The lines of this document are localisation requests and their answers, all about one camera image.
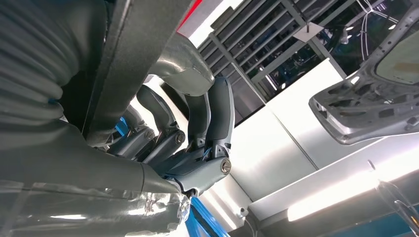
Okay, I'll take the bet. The red barrier belt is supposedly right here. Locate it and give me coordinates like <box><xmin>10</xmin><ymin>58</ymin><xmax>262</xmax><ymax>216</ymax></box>
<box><xmin>176</xmin><ymin>0</ymin><xmax>204</xmax><ymax>33</ymax></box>

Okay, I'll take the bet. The white hanging sign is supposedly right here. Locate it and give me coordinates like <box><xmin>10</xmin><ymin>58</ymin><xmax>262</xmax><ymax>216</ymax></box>
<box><xmin>292</xmin><ymin>22</ymin><xmax>325</xmax><ymax>43</ymax></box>

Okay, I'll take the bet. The grey car tailgate panel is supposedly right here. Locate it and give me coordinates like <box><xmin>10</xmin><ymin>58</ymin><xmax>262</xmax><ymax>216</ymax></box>
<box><xmin>308</xmin><ymin>4</ymin><xmax>419</xmax><ymax>146</ymax></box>

